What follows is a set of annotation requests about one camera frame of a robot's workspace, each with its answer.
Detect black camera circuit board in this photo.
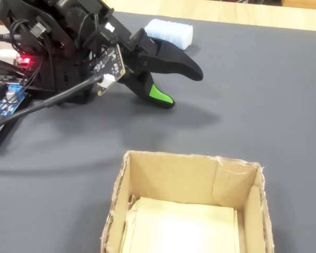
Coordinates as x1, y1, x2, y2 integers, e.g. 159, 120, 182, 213
88, 43, 127, 96

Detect thick black camera cable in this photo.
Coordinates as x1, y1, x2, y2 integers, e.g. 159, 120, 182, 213
0, 75, 105, 131

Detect dark grey table mat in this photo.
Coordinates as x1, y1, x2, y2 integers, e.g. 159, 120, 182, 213
0, 10, 316, 253

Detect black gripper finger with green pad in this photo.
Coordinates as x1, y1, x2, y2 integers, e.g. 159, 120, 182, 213
121, 71, 176, 110

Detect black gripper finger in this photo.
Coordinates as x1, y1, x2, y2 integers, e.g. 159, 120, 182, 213
139, 36, 204, 82

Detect open brown cardboard box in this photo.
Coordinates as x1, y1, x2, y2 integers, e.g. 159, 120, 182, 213
99, 150, 276, 253

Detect pale yellow paper sheets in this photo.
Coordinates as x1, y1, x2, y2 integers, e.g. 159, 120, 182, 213
121, 196, 240, 253

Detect light blue yarn-wrapped block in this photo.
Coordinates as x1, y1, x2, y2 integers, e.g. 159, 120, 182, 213
144, 18, 194, 51

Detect blue controller circuit board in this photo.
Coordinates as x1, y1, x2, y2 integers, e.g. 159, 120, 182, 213
0, 81, 27, 140

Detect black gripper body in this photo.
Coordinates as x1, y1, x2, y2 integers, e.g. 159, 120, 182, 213
94, 4, 150, 77

